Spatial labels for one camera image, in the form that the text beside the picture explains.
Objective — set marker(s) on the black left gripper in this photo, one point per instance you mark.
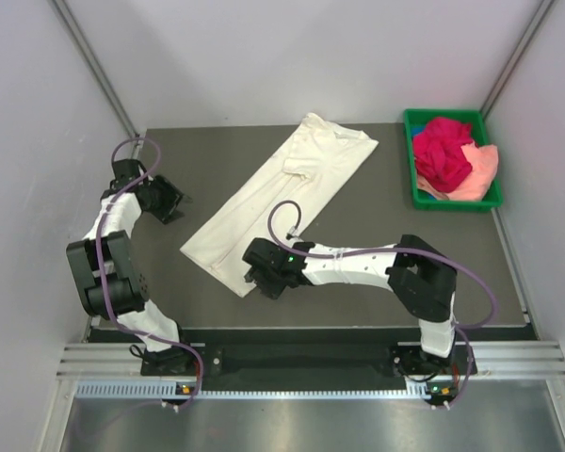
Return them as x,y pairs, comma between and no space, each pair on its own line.
172,196

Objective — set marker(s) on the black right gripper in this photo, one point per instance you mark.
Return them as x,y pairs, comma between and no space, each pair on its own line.
269,289

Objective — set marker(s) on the white t shirt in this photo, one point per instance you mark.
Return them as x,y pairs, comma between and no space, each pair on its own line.
309,168

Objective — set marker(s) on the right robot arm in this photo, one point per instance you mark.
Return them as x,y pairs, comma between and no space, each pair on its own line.
409,269

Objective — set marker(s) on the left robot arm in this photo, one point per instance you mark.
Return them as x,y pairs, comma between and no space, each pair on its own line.
109,282

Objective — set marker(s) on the blue cloth in bin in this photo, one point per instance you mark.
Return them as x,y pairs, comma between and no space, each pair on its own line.
417,129

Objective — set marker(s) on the magenta t shirt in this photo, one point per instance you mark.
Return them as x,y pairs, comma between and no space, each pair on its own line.
438,154

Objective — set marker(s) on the peach t shirt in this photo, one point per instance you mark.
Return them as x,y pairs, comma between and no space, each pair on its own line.
484,161

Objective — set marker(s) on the green plastic bin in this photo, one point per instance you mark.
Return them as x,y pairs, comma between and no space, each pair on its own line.
421,199

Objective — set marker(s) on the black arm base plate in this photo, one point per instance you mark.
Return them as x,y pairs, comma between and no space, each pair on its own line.
379,360

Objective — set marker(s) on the slotted grey cable duct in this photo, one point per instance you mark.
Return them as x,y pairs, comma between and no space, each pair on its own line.
178,391

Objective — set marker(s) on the aluminium frame rail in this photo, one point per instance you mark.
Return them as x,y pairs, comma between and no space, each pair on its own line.
494,360

